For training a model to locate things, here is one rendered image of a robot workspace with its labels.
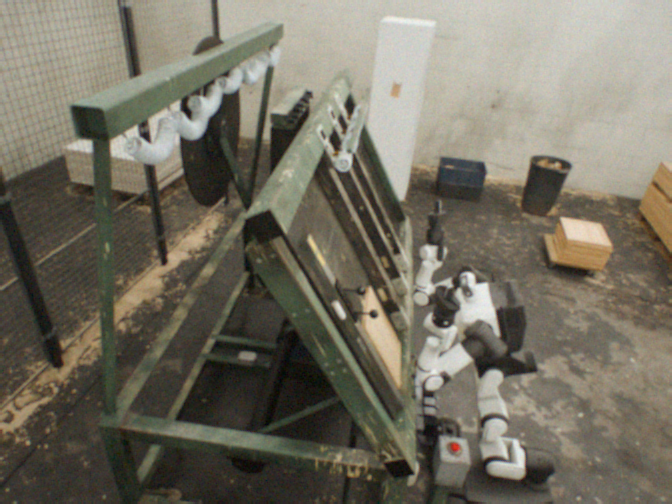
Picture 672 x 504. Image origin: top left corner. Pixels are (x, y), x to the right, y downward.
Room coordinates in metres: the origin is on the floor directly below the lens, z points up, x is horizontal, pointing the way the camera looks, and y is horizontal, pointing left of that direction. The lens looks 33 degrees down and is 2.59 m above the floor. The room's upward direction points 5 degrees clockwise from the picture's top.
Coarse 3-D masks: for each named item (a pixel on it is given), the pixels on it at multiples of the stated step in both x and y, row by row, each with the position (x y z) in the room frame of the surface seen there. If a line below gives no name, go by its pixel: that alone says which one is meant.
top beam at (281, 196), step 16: (336, 80) 3.07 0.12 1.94; (352, 80) 3.33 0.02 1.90; (320, 112) 2.29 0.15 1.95; (336, 112) 2.49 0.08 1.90; (304, 128) 2.10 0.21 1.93; (304, 144) 1.79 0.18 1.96; (320, 144) 1.96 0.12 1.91; (288, 160) 1.66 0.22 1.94; (304, 160) 1.68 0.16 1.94; (272, 176) 1.54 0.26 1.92; (288, 176) 1.46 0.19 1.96; (304, 176) 1.59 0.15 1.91; (272, 192) 1.35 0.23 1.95; (288, 192) 1.39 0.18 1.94; (304, 192) 1.52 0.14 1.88; (256, 208) 1.26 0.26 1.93; (272, 208) 1.22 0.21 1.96; (288, 208) 1.32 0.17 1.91; (256, 224) 1.22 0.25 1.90; (272, 224) 1.21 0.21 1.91; (288, 224) 1.26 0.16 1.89
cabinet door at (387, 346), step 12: (372, 300) 1.81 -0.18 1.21; (372, 324) 1.66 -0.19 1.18; (384, 324) 1.80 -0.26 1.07; (372, 336) 1.58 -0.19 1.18; (384, 336) 1.72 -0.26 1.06; (384, 348) 1.64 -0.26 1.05; (396, 348) 1.78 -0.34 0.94; (384, 360) 1.56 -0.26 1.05; (396, 360) 1.69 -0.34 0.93; (396, 372) 1.61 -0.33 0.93; (396, 384) 1.55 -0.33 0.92
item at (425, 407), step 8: (416, 384) 1.73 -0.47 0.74; (416, 392) 1.67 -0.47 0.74; (424, 392) 1.66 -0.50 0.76; (432, 392) 1.66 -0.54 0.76; (416, 400) 1.62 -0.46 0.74; (424, 400) 1.61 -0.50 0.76; (432, 400) 1.61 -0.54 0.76; (416, 408) 1.57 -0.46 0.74; (424, 408) 1.56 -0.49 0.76; (432, 408) 1.56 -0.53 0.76; (416, 416) 1.52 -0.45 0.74; (424, 416) 1.52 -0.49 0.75; (432, 416) 1.52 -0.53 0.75; (416, 424) 1.43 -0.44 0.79; (424, 424) 1.47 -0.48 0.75; (432, 424) 1.46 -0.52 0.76; (416, 432) 1.45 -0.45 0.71; (424, 432) 1.46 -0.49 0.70; (432, 432) 1.46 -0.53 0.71; (432, 440) 1.50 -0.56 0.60
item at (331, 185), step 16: (320, 128) 2.05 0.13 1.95; (352, 128) 2.04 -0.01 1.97; (320, 160) 2.01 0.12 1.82; (320, 176) 2.01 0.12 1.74; (336, 176) 2.05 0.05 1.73; (336, 192) 2.00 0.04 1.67; (336, 208) 2.00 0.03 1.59; (352, 208) 2.04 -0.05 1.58; (352, 224) 2.00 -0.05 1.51; (352, 240) 1.99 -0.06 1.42; (368, 240) 2.03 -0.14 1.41; (368, 256) 1.99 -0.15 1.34; (368, 272) 1.99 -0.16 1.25; (384, 272) 2.02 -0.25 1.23; (384, 288) 1.98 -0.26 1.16; (384, 304) 1.98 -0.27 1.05; (400, 304) 2.01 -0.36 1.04; (400, 320) 1.97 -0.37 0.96
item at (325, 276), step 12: (300, 240) 1.49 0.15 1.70; (312, 240) 1.50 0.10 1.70; (312, 252) 1.46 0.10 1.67; (312, 264) 1.46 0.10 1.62; (324, 264) 1.48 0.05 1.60; (324, 276) 1.45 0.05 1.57; (324, 288) 1.45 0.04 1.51; (336, 300) 1.45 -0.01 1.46; (348, 312) 1.45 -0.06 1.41; (348, 324) 1.45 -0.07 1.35; (360, 324) 1.49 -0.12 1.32; (360, 336) 1.44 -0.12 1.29; (372, 348) 1.47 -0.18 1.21; (372, 360) 1.44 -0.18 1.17; (384, 372) 1.44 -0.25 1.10; (384, 384) 1.43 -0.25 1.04; (396, 396) 1.43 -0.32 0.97; (396, 408) 1.43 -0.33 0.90
